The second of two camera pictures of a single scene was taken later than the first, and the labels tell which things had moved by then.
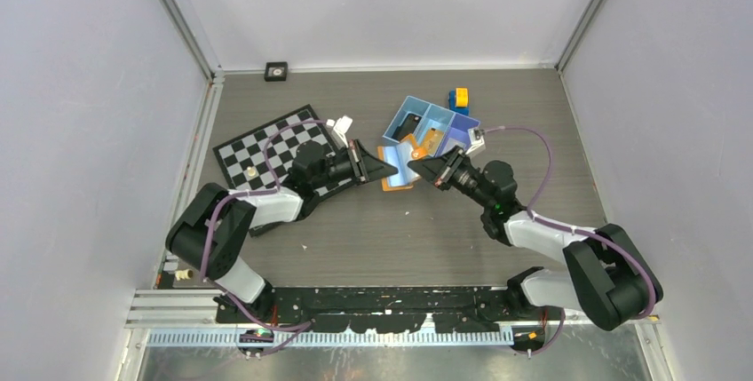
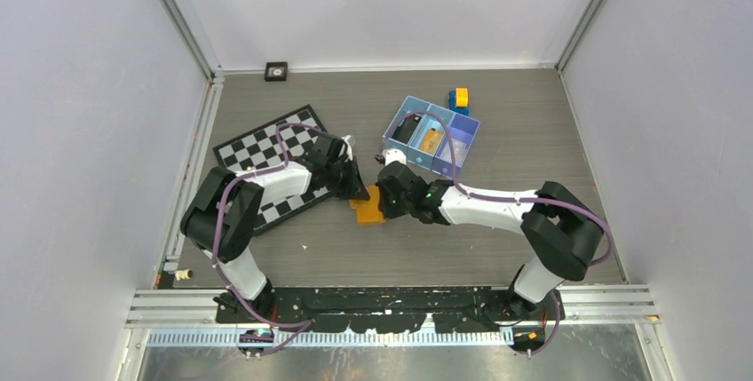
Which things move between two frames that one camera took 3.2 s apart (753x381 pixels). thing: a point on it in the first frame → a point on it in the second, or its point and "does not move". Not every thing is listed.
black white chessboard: [262, 157] does not move
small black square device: [275, 71] does not move
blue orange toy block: [459, 100] does not move
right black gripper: [431, 168] → [389, 211]
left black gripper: [367, 167] → [354, 189]
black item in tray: [408, 127] does not move
